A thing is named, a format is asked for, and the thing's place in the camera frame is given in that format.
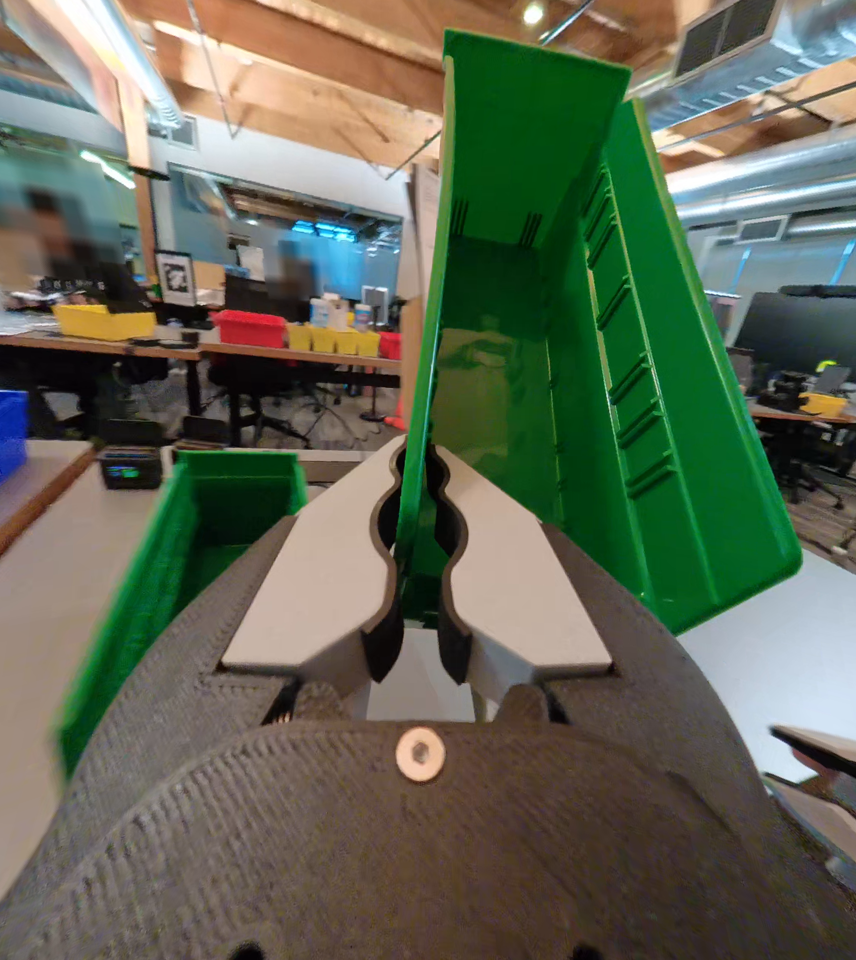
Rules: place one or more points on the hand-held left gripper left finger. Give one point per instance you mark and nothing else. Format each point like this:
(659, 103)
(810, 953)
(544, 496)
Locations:
(308, 592)

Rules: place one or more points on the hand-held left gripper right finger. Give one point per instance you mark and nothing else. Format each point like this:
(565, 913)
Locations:
(525, 600)

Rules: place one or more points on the green plastic bin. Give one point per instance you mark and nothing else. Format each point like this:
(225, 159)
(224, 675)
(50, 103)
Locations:
(503, 187)
(135, 600)

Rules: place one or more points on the grey desk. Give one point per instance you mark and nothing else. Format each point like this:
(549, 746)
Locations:
(22, 712)
(45, 472)

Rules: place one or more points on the orange safety cone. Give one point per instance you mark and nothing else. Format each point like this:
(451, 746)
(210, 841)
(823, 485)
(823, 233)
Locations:
(398, 416)

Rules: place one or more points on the black battery charger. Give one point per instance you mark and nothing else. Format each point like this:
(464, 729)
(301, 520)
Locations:
(131, 472)

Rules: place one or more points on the long wooden table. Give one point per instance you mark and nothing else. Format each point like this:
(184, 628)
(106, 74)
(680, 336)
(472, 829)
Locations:
(285, 362)

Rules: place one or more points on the row of small yellow bins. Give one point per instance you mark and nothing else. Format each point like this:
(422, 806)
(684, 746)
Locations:
(334, 343)

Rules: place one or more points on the small red bin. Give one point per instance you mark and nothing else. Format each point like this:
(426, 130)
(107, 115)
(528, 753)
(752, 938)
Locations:
(390, 345)

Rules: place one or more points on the black office chair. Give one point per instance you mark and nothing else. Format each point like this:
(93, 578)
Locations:
(848, 450)

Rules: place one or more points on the yellow bin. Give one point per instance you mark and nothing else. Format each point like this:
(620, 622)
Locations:
(822, 405)
(105, 324)

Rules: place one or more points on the marker tag sign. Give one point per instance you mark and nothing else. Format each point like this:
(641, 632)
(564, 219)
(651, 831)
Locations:
(175, 277)

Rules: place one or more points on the black monitor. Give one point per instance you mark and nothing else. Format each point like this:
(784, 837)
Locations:
(810, 337)

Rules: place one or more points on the round ceiling lamp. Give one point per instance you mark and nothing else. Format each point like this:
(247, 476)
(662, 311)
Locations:
(533, 13)

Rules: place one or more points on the ceiling vent grille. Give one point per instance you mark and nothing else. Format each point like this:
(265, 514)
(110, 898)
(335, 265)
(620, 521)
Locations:
(728, 37)

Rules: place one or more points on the silver air duct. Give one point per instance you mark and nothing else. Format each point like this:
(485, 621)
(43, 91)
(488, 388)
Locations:
(848, 60)
(795, 176)
(135, 60)

